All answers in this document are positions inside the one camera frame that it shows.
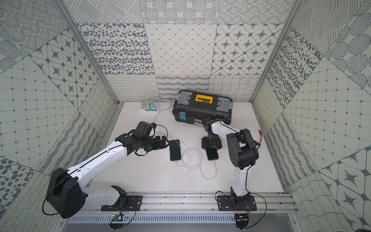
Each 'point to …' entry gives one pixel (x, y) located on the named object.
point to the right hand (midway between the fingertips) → (212, 149)
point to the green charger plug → (148, 108)
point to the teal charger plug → (153, 108)
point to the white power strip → (142, 109)
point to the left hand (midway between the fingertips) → (162, 140)
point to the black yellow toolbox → (193, 107)
